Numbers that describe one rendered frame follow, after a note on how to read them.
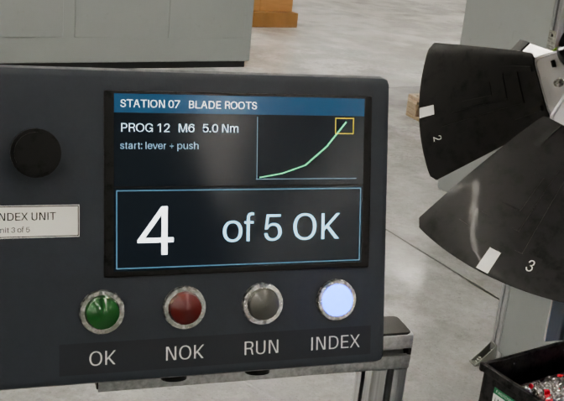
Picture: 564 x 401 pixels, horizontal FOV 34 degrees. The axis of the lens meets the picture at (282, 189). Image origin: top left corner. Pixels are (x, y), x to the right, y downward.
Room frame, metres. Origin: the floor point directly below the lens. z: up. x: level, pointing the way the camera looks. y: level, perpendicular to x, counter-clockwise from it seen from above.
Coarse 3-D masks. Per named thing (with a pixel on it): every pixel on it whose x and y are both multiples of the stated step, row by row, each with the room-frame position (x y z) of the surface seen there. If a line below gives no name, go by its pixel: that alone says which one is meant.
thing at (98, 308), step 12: (84, 300) 0.49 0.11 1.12; (96, 300) 0.48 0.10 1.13; (108, 300) 0.49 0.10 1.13; (120, 300) 0.49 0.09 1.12; (84, 312) 0.48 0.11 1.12; (96, 312) 0.48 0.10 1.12; (108, 312) 0.48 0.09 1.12; (120, 312) 0.49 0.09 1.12; (84, 324) 0.48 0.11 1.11; (96, 324) 0.48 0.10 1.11; (108, 324) 0.48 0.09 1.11
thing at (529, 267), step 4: (528, 256) 1.06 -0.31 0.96; (532, 256) 1.06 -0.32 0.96; (524, 260) 1.06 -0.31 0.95; (528, 260) 1.06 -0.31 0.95; (532, 260) 1.06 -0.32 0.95; (536, 260) 1.05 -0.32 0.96; (540, 260) 1.05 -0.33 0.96; (524, 264) 1.05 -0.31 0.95; (528, 264) 1.05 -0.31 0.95; (532, 264) 1.05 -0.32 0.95; (536, 264) 1.05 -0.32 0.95; (520, 268) 1.05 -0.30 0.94; (524, 268) 1.05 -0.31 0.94; (528, 268) 1.05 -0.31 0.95; (532, 268) 1.05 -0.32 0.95; (536, 268) 1.05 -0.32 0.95; (524, 272) 1.05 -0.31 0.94; (528, 272) 1.04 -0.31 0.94; (532, 272) 1.04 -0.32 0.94; (532, 276) 1.04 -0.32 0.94
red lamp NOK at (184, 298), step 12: (180, 288) 0.50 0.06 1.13; (192, 288) 0.51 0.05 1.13; (168, 300) 0.50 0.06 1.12; (180, 300) 0.50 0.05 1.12; (192, 300) 0.50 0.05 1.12; (204, 300) 0.51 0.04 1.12; (168, 312) 0.50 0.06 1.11; (180, 312) 0.50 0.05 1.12; (192, 312) 0.50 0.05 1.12; (204, 312) 0.51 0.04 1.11; (180, 324) 0.50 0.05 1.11; (192, 324) 0.50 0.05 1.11
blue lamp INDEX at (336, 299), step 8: (336, 280) 0.54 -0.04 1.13; (344, 280) 0.54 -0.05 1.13; (328, 288) 0.54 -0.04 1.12; (336, 288) 0.53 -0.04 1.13; (344, 288) 0.54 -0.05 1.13; (320, 296) 0.53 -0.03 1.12; (328, 296) 0.53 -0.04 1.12; (336, 296) 0.53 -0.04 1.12; (344, 296) 0.53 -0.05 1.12; (352, 296) 0.54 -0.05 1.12; (320, 304) 0.53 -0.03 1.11; (328, 304) 0.53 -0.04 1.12; (336, 304) 0.53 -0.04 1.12; (344, 304) 0.53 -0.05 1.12; (352, 304) 0.54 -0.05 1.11; (320, 312) 0.53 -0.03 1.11; (328, 312) 0.53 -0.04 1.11; (336, 312) 0.53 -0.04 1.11; (344, 312) 0.53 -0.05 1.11
